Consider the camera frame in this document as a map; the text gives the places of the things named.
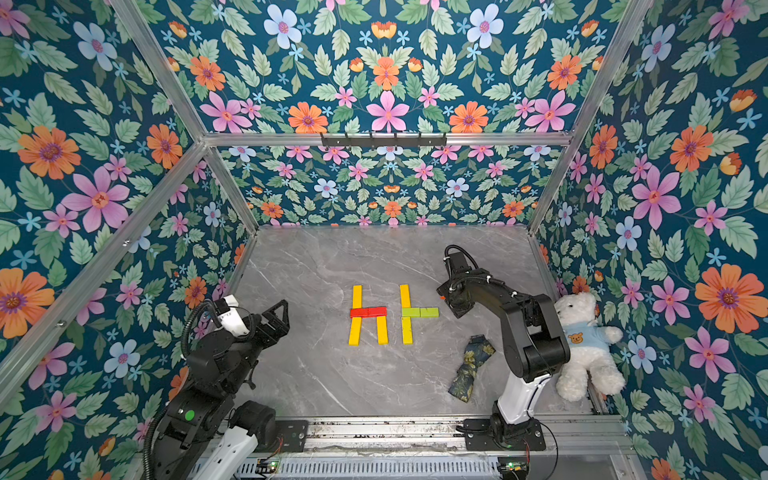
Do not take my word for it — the black hook rail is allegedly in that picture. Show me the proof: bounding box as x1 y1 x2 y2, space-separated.
320 133 448 149

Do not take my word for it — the yellow block of h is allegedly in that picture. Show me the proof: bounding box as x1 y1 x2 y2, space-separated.
352 285 363 309

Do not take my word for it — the small red block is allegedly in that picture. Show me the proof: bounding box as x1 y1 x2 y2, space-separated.
367 307 387 317

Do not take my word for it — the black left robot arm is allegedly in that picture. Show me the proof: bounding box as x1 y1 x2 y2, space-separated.
142 296 290 479

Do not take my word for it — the aluminium front rail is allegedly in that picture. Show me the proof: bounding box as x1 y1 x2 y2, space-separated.
143 415 637 457

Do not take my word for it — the white teddy bear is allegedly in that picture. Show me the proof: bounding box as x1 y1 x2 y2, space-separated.
555 292 626 402

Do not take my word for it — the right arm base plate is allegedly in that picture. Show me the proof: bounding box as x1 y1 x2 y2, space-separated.
456 415 546 452

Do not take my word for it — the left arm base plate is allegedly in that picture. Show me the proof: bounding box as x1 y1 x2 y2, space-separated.
263 419 309 453

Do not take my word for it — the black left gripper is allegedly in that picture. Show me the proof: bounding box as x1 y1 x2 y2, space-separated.
218 299 289 395

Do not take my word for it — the camouflage cloth pouch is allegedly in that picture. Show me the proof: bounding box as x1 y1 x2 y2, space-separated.
448 335 496 403

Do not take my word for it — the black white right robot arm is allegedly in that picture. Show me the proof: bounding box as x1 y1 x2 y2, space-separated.
437 245 570 451

